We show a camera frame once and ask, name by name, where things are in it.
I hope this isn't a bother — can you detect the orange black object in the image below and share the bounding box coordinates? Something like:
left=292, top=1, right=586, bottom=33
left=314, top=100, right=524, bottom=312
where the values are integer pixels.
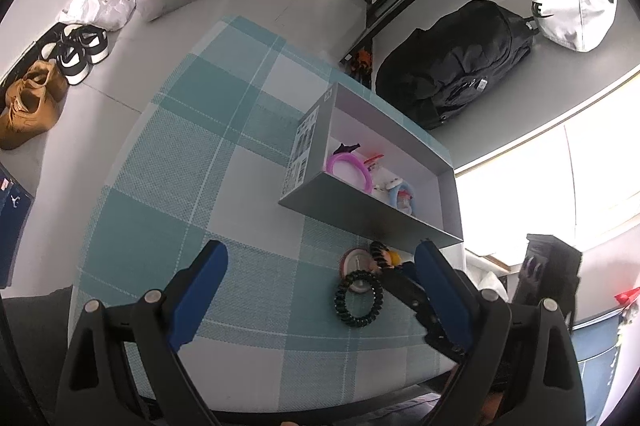
left=342, top=48, right=374, bottom=79

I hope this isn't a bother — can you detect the dark blue box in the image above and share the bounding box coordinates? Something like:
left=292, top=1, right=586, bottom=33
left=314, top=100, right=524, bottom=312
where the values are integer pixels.
left=0, top=163, right=36, bottom=289

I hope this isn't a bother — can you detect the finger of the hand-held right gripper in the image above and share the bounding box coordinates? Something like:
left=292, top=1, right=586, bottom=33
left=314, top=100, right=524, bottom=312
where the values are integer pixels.
left=383, top=271, right=466, bottom=362

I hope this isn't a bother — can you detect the brown shoe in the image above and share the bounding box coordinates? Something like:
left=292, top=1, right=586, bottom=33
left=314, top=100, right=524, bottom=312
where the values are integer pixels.
left=0, top=78, right=63, bottom=150
left=20, top=60, right=69, bottom=103

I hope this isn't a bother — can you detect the black spiral hair tie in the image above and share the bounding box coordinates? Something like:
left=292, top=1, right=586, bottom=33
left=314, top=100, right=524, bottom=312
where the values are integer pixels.
left=334, top=270, right=385, bottom=328

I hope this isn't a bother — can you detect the pink round compact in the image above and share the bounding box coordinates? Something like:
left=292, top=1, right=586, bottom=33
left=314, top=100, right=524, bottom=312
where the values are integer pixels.
left=341, top=247, right=381, bottom=294

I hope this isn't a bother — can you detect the yellow pink toy hair tie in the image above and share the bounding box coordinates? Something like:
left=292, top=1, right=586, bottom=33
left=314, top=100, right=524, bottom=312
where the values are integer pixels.
left=369, top=240, right=404, bottom=274

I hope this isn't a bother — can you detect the pink hair ring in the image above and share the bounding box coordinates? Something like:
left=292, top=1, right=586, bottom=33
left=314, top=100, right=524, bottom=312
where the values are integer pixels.
left=326, top=153, right=373, bottom=193

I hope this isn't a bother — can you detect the white plastic bag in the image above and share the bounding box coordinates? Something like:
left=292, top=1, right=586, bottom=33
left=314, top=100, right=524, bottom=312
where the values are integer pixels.
left=57, top=0, right=137, bottom=32

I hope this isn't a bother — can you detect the grey box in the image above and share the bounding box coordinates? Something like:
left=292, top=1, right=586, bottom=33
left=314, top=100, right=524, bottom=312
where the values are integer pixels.
left=278, top=82, right=465, bottom=252

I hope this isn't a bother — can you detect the light blue hair tie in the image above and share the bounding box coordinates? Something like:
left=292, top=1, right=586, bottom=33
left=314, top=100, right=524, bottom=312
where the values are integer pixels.
left=389, top=181, right=416, bottom=213

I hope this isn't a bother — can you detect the teal plaid tablecloth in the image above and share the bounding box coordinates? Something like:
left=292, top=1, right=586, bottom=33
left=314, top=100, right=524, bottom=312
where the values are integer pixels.
left=75, top=16, right=468, bottom=412

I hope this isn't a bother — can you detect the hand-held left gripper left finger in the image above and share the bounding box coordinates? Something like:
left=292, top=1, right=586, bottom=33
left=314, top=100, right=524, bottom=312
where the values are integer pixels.
left=55, top=240, right=230, bottom=426

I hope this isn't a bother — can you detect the white cloth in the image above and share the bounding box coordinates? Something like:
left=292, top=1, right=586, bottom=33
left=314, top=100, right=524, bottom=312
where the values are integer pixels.
left=465, top=251, right=508, bottom=302

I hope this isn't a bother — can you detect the white sports bag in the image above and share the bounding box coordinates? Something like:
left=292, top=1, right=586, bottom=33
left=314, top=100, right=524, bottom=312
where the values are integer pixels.
left=526, top=0, right=618, bottom=53

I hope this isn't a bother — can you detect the black white sneaker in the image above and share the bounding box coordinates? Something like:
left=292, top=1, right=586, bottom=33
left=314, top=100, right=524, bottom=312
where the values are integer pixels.
left=54, top=41, right=93, bottom=86
left=70, top=25, right=110, bottom=66

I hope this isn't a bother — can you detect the black backpack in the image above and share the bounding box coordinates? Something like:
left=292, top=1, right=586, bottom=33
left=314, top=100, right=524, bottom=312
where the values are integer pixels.
left=375, top=0, right=541, bottom=131

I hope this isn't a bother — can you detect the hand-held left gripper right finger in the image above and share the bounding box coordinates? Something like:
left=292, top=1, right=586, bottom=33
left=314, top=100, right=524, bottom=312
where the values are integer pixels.
left=414, top=240, right=588, bottom=426

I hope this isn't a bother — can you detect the white hair accessory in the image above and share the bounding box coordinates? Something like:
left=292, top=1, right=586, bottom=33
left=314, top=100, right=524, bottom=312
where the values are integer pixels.
left=372, top=168, right=403, bottom=202

